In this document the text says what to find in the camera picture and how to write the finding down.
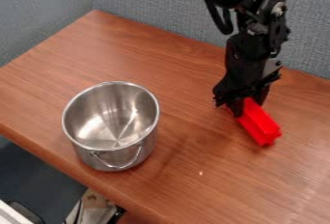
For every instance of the white object at corner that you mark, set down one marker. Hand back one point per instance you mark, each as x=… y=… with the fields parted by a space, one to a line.
x=10 y=216

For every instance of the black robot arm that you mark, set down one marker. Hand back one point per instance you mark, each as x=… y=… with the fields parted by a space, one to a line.
x=254 y=23

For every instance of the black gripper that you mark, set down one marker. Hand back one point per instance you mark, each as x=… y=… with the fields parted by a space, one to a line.
x=250 y=72

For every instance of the red plastic block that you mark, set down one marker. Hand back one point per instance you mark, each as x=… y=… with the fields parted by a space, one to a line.
x=258 y=123

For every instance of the beige object under table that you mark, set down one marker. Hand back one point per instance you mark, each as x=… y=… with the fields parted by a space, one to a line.
x=94 y=210

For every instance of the stainless steel pot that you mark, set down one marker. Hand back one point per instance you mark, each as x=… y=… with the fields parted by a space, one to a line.
x=110 y=121

